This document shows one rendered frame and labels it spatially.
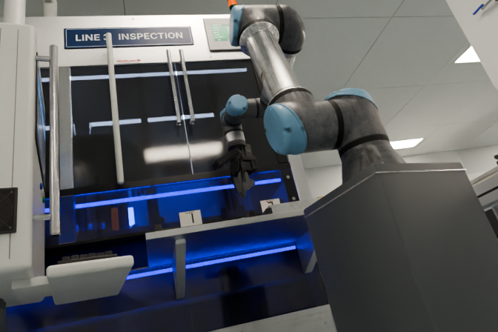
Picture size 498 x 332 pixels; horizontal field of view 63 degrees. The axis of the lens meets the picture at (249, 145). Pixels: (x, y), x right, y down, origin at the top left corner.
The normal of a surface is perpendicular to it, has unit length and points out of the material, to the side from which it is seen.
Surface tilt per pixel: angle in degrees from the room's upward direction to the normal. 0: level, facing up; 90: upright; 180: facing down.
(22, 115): 90
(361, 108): 90
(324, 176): 90
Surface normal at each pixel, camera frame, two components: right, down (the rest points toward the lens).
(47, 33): 0.20, -0.46
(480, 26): -0.96, 0.10
